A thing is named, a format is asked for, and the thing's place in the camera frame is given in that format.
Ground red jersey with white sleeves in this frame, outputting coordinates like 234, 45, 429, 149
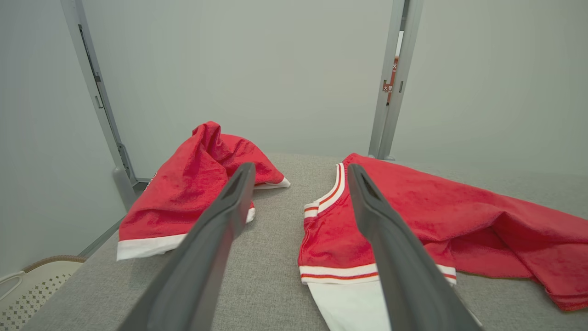
298, 153, 588, 331

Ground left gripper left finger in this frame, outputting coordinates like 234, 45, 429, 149
117, 162, 256, 331

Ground red shorts with white stripe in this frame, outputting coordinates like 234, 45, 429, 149
116, 121, 291, 262

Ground grey hinged partition post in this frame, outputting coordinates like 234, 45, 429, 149
60, 0, 138, 212

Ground grey double partition post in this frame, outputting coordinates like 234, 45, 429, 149
367, 0, 424, 160

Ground white perforated laundry basket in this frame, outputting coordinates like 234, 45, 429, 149
0, 255, 86, 331

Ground red wall sign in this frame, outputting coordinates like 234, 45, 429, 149
384, 56, 399, 104

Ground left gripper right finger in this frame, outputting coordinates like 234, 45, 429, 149
347, 163, 483, 331

